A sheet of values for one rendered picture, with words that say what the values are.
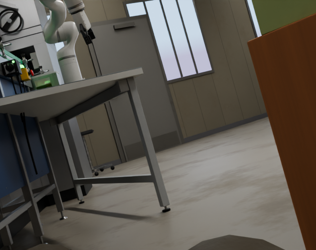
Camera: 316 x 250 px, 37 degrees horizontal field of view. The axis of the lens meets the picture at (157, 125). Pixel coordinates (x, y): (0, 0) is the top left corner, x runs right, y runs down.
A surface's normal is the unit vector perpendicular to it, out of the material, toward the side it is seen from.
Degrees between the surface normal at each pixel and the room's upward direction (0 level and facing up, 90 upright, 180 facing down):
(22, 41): 90
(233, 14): 90
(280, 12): 90
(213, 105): 90
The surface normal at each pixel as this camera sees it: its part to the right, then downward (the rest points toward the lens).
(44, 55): 0.06, -0.01
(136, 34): 0.44, -0.12
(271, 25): -0.75, 0.22
